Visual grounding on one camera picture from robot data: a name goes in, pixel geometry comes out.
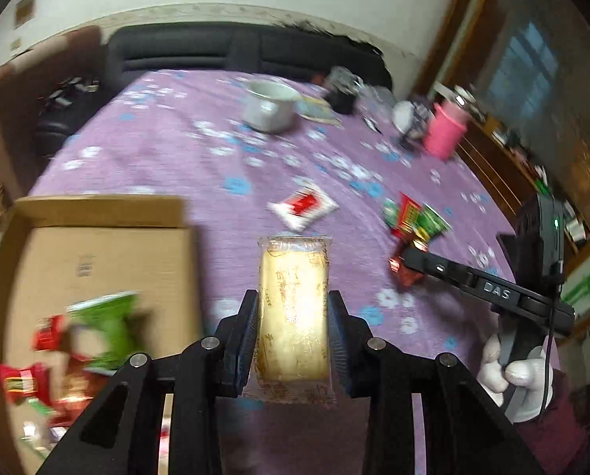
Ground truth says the yellow cake snack packet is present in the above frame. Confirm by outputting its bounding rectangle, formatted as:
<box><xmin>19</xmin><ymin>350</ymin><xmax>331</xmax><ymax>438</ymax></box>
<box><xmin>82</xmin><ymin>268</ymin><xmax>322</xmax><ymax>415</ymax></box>
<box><xmin>244</xmin><ymin>236</ymin><xmax>336</xmax><ymax>407</ymax></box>

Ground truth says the white gloved right hand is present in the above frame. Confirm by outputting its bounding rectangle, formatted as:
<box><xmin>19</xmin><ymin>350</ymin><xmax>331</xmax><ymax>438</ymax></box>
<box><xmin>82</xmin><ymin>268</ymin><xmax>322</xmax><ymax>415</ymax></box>
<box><xmin>476</xmin><ymin>334</ymin><xmax>554</xmax><ymax>424</ymax></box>

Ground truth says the green snack packet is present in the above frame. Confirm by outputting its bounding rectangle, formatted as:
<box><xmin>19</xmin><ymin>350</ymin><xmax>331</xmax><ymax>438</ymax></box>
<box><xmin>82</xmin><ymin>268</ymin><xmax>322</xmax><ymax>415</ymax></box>
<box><xmin>414</xmin><ymin>204</ymin><xmax>451</xmax><ymax>243</ymax></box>

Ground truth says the wooden side cabinet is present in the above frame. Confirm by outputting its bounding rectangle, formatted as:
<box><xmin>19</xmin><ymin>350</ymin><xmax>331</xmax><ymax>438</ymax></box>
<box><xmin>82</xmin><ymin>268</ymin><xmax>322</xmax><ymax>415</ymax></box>
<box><xmin>455</xmin><ymin>118</ymin><xmax>590</xmax><ymax>268</ymax></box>

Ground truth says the dark red foil snack packet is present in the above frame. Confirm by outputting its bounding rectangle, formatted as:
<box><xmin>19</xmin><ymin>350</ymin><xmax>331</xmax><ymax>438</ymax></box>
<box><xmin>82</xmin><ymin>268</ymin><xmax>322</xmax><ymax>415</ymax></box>
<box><xmin>388</xmin><ymin>236</ymin><xmax>427</xmax><ymax>292</ymax></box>

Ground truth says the light green candy packet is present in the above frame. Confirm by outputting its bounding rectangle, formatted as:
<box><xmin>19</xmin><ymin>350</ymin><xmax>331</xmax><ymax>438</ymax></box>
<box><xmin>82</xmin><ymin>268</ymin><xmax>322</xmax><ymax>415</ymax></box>
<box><xmin>382</xmin><ymin>198</ymin><xmax>399</xmax><ymax>230</ymax></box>

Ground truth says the pink knitted-sleeve bottle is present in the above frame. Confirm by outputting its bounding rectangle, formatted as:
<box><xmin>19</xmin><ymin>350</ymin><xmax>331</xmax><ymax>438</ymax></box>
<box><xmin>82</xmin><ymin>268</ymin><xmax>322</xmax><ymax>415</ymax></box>
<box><xmin>423</xmin><ymin>100</ymin><xmax>471</xmax><ymax>161</ymax></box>

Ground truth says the cardboard box tray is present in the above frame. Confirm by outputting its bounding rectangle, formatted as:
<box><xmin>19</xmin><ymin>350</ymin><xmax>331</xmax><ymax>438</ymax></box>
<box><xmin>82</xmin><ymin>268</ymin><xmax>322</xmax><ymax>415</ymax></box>
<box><xmin>0</xmin><ymin>195</ymin><xmax>202</xmax><ymax>474</ymax></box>

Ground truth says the black phone stand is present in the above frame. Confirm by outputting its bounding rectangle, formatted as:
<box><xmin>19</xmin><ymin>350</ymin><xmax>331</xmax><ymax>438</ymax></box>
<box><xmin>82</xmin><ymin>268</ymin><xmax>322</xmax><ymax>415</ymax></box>
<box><xmin>399</xmin><ymin>101</ymin><xmax>432</xmax><ymax>151</ymax></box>

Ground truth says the white plate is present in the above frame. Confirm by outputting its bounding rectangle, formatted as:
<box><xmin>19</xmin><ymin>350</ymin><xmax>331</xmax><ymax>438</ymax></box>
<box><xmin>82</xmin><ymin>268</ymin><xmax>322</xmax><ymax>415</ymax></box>
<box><xmin>392</xmin><ymin>100</ymin><xmax>415</xmax><ymax>135</ymax></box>

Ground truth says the red white snack packet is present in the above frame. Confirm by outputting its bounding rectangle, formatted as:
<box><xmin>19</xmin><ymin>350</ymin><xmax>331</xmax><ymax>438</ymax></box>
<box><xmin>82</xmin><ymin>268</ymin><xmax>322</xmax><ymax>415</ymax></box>
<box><xmin>267</xmin><ymin>183</ymin><xmax>339</xmax><ymax>233</ymax></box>

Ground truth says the black pouch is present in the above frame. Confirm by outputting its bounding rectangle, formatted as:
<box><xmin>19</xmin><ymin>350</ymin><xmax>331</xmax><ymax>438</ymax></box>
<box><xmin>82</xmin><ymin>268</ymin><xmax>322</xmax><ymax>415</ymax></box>
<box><xmin>323</xmin><ymin>66</ymin><xmax>364</xmax><ymax>115</ymax></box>

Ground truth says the small booklet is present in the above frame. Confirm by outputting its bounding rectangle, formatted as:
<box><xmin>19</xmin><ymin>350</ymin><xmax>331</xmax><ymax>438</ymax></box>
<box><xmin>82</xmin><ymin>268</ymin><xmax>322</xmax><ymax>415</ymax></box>
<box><xmin>295</xmin><ymin>95</ymin><xmax>341</xmax><ymax>127</ymax></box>

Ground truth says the purple floral tablecloth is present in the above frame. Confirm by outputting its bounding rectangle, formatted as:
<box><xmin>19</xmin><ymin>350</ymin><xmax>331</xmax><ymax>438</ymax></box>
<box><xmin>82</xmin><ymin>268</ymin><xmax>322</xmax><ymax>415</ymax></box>
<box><xmin>30</xmin><ymin>68</ymin><xmax>558</xmax><ymax>475</ymax></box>

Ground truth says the white ceramic mug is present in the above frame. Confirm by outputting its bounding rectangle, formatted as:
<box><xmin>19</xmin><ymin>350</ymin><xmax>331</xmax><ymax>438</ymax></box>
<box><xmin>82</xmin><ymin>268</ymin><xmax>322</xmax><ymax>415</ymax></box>
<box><xmin>242</xmin><ymin>80</ymin><xmax>301</xmax><ymax>134</ymax></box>

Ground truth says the black sofa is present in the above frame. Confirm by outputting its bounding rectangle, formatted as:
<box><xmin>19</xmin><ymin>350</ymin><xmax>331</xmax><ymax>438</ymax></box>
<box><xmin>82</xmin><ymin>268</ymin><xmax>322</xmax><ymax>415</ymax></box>
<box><xmin>34</xmin><ymin>21</ymin><xmax>393</xmax><ymax>161</ymax></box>

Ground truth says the brown armchair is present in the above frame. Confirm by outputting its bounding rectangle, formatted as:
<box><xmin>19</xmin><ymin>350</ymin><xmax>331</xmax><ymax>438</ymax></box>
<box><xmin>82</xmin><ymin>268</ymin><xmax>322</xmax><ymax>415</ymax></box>
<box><xmin>0</xmin><ymin>26</ymin><xmax>103</xmax><ymax>201</ymax></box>

